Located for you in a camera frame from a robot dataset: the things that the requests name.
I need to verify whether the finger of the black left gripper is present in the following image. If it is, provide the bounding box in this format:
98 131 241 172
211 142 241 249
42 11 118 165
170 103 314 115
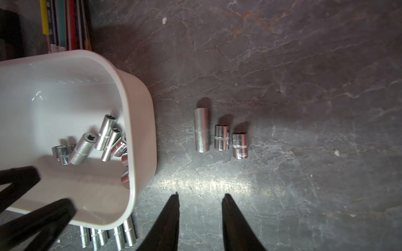
1 198 76 251
1 166 41 212

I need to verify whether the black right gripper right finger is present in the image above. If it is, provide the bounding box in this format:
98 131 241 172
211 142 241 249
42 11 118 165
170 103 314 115
222 193 266 251

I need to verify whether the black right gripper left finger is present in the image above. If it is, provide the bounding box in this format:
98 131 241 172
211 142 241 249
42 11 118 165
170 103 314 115
137 194 180 251

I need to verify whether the short chrome socket end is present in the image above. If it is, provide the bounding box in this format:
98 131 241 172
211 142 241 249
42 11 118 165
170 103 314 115
232 132 248 160

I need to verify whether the short chrome socket row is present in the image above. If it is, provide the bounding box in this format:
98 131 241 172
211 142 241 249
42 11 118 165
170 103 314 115
214 124 230 151

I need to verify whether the large chrome socket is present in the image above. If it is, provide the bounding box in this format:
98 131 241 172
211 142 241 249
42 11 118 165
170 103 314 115
69 132 97 165

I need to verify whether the white plastic storage box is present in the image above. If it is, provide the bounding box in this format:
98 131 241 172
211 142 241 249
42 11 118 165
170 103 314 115
1 50 157 230

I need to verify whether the bundle of coloured pencils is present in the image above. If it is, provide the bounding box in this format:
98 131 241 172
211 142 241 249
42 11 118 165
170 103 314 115
39 0 92 53

